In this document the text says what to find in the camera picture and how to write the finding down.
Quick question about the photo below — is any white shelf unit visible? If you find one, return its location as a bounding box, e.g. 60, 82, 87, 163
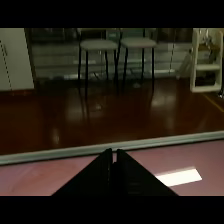
189, 28, 224, 94

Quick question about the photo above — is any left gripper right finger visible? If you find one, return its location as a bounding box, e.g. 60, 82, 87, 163
112, 148, 179, 197

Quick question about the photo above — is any white cabinet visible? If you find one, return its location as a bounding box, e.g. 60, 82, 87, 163
0, 28, 35, 92

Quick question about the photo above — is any grey stool with black legs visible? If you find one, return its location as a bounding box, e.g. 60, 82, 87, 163
117, 28, 158, 92
77, 29, 120, 98

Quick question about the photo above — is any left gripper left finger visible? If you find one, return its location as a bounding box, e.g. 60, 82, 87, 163
52, 148, 114, 197

